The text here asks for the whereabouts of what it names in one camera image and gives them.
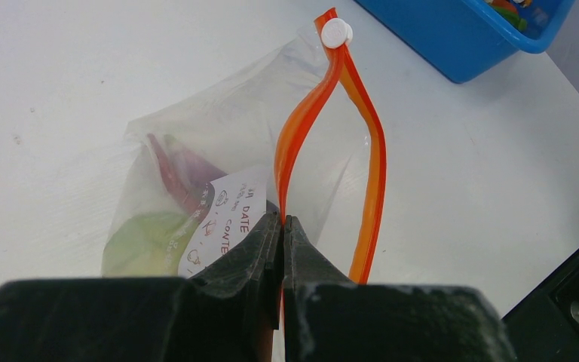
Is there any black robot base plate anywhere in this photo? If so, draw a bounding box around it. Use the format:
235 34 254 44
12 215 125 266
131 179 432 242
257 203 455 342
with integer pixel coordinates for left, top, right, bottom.
503 248 579 361

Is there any red toy chili pepper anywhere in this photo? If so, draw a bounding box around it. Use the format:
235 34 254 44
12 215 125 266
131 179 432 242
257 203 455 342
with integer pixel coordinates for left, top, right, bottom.
147 133 197 213

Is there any blue plastic bin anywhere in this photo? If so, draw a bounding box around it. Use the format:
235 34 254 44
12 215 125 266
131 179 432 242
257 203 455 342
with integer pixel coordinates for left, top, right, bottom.
358 0 574 84

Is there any green toy cabbage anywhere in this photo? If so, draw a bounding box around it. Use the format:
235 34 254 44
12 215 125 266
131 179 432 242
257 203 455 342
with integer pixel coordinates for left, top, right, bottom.
101 212 199 277

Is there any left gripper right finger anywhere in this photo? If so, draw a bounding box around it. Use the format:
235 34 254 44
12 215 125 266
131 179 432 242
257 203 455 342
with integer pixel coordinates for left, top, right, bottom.
283 216 516 361

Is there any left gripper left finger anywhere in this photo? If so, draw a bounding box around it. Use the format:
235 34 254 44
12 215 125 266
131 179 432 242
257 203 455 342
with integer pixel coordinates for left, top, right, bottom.
0 213 283 361

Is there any clear zip top bag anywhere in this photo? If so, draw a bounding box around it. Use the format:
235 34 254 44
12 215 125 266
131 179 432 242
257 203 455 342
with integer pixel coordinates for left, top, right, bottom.
109 9 387 283

